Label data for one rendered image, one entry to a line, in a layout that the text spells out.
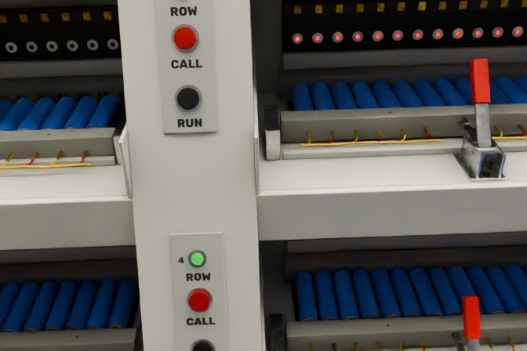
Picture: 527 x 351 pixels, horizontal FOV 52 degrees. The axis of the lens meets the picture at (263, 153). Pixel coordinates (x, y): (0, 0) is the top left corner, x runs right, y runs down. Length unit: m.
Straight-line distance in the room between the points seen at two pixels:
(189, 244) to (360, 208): 0.13
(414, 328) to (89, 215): 0.31
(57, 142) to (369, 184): 0.26
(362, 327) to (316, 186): 0.17
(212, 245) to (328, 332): 0.16
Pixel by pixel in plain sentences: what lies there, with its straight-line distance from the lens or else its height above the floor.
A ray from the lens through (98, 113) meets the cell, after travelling 0.52.
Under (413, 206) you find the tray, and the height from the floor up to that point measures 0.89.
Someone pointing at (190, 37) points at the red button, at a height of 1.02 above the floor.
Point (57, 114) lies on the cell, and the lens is 0.53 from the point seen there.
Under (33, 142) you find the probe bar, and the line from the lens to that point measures 0.49.
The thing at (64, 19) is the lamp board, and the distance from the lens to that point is 0.59.
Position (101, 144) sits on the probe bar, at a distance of 0.47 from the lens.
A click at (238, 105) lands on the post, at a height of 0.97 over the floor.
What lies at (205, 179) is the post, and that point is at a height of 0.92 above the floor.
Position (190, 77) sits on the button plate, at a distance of 0.40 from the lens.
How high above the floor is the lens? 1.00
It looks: 10 degrees down
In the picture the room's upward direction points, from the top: 2 degrees counter-clockwise
